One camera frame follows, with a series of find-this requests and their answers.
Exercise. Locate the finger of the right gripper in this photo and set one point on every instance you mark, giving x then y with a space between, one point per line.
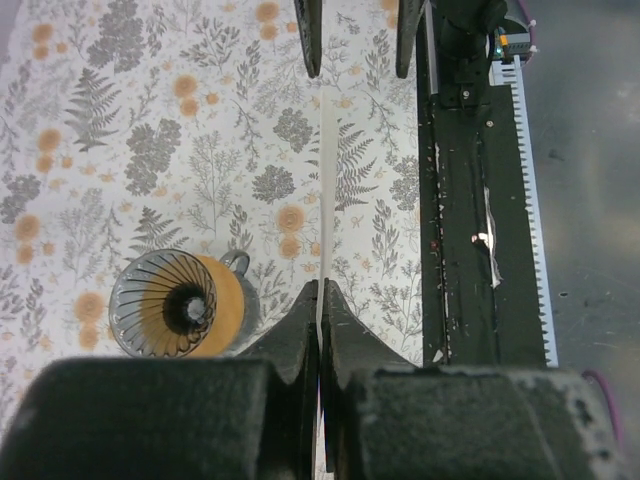
409 15
309 19

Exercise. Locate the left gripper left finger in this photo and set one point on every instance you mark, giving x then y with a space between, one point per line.
252 416

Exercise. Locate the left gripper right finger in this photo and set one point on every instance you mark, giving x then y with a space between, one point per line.
385 418

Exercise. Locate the beige paper coffee filter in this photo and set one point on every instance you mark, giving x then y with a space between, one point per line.
328 139

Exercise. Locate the wooden dripper ring holder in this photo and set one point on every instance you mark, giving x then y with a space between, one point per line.
229 310

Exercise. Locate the grey glass dripper cone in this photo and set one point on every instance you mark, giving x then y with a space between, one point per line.
162 305

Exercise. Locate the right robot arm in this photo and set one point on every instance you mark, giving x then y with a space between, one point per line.
464 32

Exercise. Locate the glass measuring pitcher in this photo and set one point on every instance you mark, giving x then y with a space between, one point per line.
238 262

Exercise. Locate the floral patterned table mat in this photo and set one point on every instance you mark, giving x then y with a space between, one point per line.
129 126

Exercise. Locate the white slotted cable duct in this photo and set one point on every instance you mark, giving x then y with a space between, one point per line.
511 74

